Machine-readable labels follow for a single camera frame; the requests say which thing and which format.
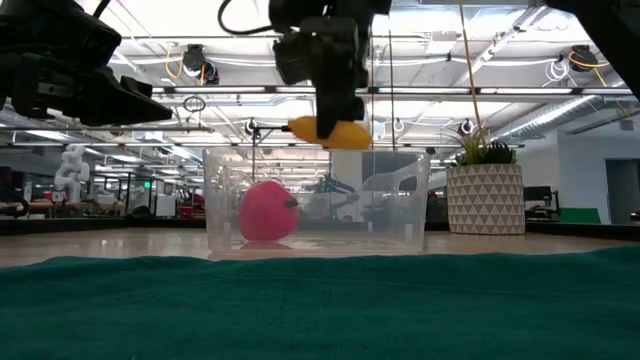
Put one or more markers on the potted plant in patterned pot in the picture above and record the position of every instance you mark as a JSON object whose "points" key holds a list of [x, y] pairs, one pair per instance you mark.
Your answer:
{"points": [[485, 200]]}

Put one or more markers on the black metal table frame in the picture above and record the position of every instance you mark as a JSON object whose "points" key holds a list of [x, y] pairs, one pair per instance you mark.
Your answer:
{"points": [[100, 226]]}

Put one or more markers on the yellow toy banana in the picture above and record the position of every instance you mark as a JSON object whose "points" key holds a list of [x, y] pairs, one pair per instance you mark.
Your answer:
{"points": [[352, 136]]}

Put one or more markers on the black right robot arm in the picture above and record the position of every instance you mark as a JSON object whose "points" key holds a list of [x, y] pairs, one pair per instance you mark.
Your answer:
{"points": [[615, 30]]}

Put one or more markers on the clear plastic tupperware container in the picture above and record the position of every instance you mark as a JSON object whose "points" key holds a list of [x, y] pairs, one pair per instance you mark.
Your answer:
{"points": [[390, 220]]}

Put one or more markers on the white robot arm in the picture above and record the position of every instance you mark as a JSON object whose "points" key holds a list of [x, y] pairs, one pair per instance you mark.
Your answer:
{"points": [[72, 170]]}

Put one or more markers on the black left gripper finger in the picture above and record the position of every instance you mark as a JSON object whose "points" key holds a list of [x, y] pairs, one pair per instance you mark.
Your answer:
{"points": [[115, 107], [140, 90]]}

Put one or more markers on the green board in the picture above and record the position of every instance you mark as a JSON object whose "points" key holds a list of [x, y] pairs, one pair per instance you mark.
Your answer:
{"points": [[580, 216]]}

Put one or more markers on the red toy apple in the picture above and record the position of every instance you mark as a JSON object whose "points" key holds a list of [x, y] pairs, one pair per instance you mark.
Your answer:
{"points": [[265, 212]]}

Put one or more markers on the dark green cloth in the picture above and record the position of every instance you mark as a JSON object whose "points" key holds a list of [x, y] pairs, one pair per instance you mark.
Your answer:
{"points": [[320, 310]]}

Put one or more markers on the green background robot arm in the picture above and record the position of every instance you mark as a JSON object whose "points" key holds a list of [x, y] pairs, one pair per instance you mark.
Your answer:
{"points": [[330, 186]]}

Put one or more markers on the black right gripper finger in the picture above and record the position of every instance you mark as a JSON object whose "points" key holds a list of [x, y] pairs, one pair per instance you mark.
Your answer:
{"points": [[327, 112], [355, 107]]}

